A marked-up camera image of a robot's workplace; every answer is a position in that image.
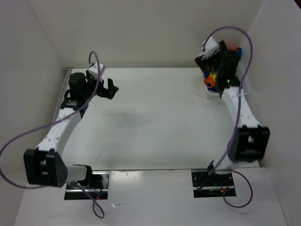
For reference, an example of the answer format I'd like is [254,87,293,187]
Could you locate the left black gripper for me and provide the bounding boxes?
[83,70,119,100]

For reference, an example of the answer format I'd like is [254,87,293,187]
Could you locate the rainbow striped shorts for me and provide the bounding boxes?
[203,47,243,92]

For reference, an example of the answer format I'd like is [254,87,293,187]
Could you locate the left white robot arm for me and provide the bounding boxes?
[24,69,118,188]

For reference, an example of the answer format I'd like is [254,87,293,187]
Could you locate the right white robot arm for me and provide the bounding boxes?
[195,38,270,185]

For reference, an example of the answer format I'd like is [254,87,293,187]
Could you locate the white plastic basket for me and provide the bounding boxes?
[203,63,252,100]

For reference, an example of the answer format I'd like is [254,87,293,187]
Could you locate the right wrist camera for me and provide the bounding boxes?
[199,36,220,59]

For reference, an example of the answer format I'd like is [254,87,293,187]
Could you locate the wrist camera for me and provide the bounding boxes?
[88,63,106,79]
[199,36,220,59]

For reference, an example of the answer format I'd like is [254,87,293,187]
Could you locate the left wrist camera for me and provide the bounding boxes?
[88,63,106,79]

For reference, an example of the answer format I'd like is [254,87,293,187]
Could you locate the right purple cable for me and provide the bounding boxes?
[204,26,253,208]

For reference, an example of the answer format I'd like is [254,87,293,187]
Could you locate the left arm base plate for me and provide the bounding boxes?
[64,170,110,201]

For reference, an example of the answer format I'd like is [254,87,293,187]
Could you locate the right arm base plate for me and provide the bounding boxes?
[191,170,237,198]

